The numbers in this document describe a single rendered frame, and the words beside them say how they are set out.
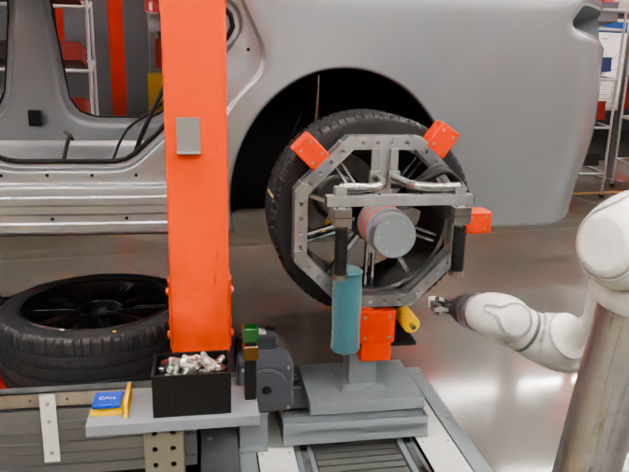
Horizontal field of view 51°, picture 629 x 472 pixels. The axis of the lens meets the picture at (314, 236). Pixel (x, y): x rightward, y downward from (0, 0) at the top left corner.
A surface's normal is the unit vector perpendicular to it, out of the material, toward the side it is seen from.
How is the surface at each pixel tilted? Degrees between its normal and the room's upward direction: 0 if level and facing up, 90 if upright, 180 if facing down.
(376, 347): 90
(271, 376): 90
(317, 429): 90
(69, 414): 90
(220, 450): 0
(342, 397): 0
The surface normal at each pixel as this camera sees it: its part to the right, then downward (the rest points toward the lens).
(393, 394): 0.02, -0.97
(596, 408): -0.66, 0.25
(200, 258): 0.17, 0.25
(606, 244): -0.87, 0.03
